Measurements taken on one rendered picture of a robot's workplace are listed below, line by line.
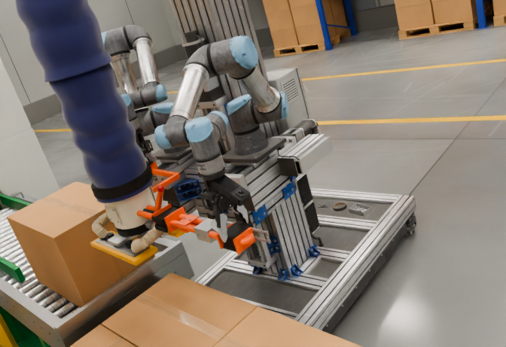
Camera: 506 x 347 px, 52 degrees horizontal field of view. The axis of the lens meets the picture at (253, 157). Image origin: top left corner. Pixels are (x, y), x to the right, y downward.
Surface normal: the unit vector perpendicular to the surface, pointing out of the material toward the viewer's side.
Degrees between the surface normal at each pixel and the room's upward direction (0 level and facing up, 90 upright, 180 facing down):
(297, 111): 90
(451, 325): 0
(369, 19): 90
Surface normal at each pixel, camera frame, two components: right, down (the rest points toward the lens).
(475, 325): -0.27, -0.90
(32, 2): -0.15, 0.06
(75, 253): 0.69, 0.07
